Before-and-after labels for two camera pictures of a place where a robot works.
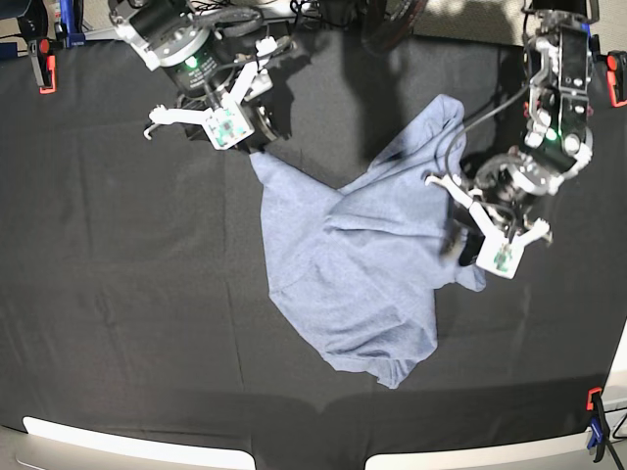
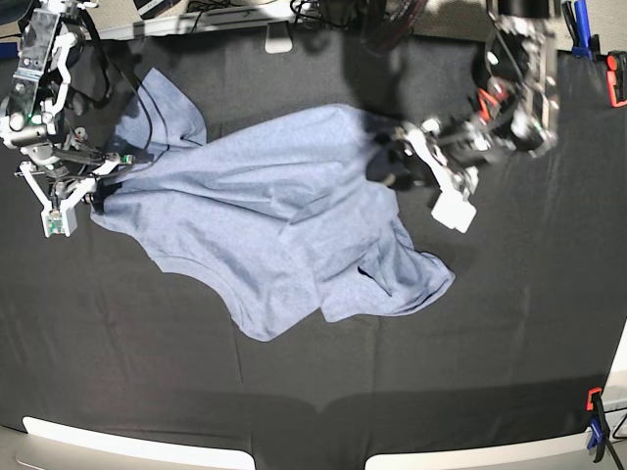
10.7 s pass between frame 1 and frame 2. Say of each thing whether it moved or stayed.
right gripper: moved
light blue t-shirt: moved
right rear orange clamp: stayed
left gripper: moved
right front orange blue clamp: stayed
